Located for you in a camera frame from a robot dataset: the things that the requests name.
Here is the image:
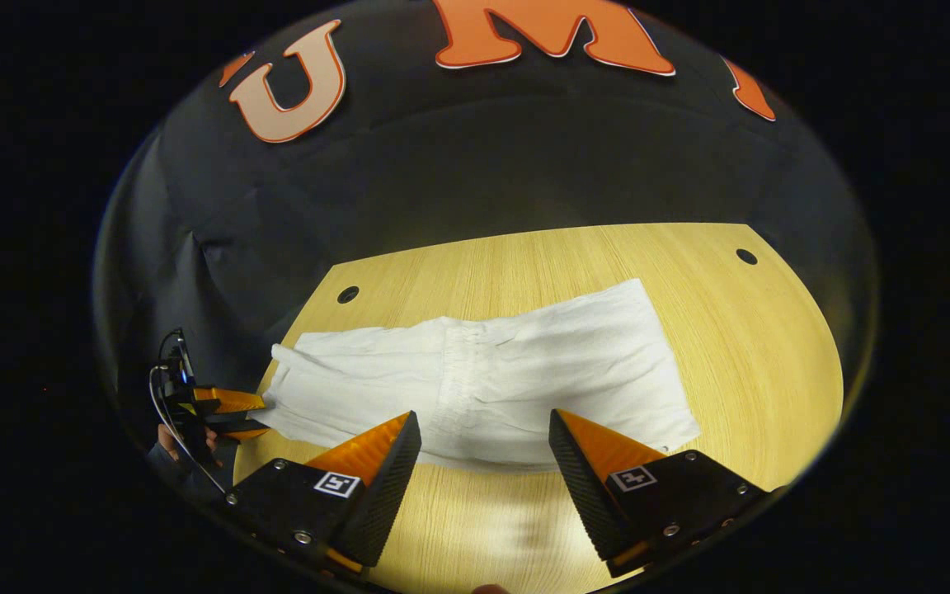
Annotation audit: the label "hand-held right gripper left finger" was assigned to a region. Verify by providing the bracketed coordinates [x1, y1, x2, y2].
[224, 410, 423, 577]

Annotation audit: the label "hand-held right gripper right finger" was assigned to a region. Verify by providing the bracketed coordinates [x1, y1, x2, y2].
[548, 408, 781, 579]

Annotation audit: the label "white jeans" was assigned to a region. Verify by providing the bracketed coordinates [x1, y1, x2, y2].
[254, 278, 701, 474]

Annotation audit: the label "thin grey cable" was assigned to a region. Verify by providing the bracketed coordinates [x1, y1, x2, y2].
[148, 330, 227, 494]

